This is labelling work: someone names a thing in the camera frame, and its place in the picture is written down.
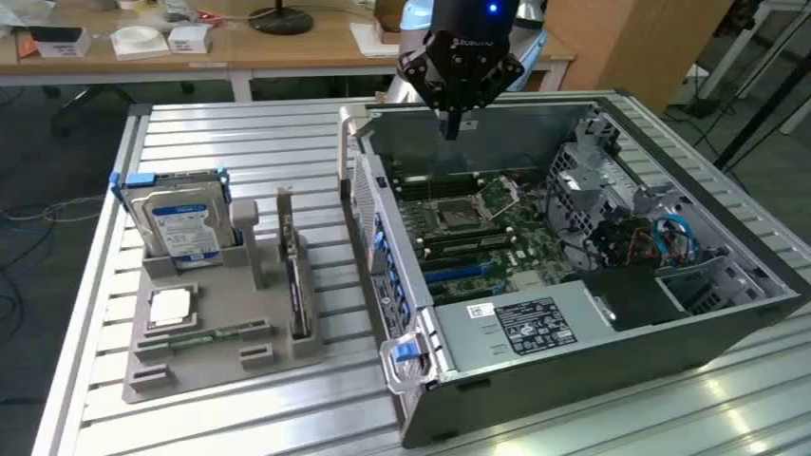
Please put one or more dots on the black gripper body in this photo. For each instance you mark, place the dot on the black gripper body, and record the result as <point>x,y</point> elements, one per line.
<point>472,28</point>

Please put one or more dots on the graphics card with black fan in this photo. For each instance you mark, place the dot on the graphics card with black fan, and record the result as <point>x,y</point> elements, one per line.
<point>296,285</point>

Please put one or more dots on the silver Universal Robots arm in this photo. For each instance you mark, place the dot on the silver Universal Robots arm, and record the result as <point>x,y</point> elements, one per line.
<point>406,92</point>

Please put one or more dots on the white flat box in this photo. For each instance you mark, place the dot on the white flat box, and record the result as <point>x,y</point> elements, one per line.
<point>374,43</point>

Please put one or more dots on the brown cardboard box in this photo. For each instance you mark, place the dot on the brown cardboard box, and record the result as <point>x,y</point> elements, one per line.
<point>387,14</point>

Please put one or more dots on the wooden cabinet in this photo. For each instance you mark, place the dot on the wooden cabinet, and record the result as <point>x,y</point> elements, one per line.
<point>634,57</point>

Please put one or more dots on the wooden desk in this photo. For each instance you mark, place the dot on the wooden desk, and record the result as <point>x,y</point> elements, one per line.
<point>286,47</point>

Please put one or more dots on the black round lamp base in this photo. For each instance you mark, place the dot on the black round lamp base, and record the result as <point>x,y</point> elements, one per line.
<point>282,23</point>

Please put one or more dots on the metal disk bay cage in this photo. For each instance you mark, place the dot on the metal disk bay cage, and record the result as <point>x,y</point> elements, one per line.
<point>583,180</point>

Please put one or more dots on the metal socket cover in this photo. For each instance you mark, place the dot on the metal socket cover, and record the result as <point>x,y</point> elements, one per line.
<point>500,195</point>

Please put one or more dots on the CPU socket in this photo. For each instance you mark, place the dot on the CPU socket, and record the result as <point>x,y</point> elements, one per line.
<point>459,216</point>

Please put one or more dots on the white paper label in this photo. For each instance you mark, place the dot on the white paper label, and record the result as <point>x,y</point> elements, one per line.
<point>207,64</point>

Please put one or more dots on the small white labelled box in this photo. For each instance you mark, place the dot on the small white labelled box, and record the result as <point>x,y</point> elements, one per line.
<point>188,40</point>

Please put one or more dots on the green motherboard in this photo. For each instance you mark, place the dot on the green motherboard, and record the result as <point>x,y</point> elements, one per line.
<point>539,256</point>

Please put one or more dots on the blue expansion slot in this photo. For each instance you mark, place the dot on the blue expansion slot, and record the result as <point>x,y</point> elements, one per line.
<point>459,274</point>

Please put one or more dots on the white box with round insert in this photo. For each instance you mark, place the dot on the white box with round insert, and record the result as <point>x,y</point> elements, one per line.
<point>139,45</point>

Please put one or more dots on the silver chipset heatsink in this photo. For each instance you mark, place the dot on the silver chipset heatsink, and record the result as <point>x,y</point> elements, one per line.
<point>527,280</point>

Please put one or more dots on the hard disk in blue caddy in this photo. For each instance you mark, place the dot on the hard disk in blue caddy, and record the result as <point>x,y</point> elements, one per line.
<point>184,223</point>

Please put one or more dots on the white box with black lid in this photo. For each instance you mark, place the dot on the white box with black lid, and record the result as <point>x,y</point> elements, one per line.
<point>60,45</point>

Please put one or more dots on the grey power supply unit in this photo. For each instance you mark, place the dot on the grey power supply unit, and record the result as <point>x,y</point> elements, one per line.
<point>463,342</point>

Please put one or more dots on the blue case release latch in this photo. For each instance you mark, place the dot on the blue case release latch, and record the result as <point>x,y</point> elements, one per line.
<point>407,354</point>

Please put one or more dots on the silver CPU chip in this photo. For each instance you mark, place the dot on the silver CPU chip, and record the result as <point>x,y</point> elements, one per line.
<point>171,306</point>

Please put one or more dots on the black open PC case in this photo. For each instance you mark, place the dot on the black open PC case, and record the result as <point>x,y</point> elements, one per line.
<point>570,380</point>

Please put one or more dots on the grey plastic parts rack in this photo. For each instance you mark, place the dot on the grey plastic parts rack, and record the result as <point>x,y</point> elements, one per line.
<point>210,342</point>

